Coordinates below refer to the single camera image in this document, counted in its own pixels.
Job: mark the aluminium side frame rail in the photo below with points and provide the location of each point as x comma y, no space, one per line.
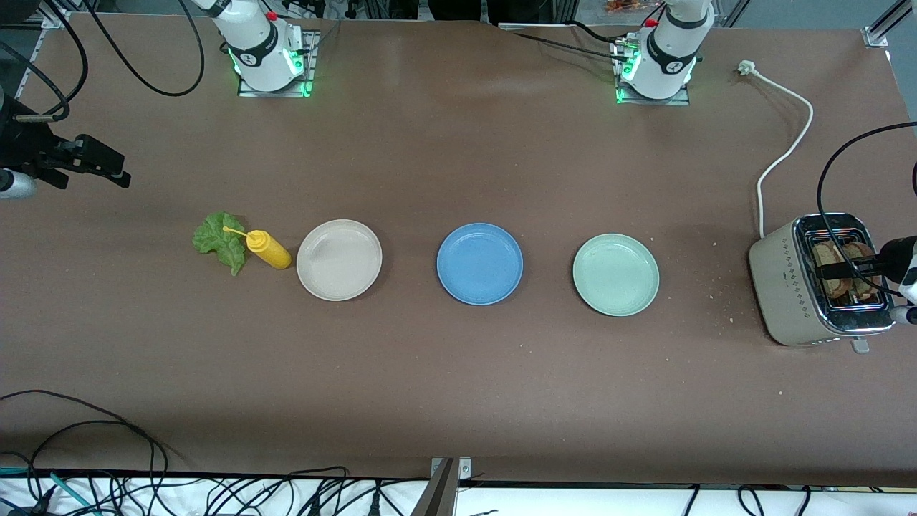
61,18

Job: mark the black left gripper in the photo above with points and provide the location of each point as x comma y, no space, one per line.
890,254

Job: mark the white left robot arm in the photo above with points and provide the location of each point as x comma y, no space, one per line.
666,57

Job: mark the black power plug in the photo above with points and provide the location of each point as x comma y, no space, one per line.
313,506
373,503

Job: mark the blue round plate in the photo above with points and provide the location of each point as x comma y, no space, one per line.
480,264

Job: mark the mint green round plate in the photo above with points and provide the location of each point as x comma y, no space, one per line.
616,274

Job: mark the green lettuce leaf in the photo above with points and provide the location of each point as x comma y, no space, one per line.
215,240

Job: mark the yellow mustard squeeze bottle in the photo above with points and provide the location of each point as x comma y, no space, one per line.
269,251

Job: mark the brown toast slice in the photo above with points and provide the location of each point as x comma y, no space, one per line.
831,254
863,251

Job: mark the silver beige toaster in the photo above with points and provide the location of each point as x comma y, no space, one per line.
777,287

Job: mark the beige round plate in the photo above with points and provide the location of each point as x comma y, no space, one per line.
339,259

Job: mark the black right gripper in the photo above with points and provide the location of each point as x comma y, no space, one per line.
21,147

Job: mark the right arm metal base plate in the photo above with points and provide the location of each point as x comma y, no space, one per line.
310,72

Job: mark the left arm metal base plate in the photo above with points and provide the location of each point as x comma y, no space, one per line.
630,101

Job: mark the aluminium corner rail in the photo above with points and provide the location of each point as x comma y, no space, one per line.
877,37

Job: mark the aluminium table post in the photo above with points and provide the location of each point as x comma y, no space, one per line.
440,494

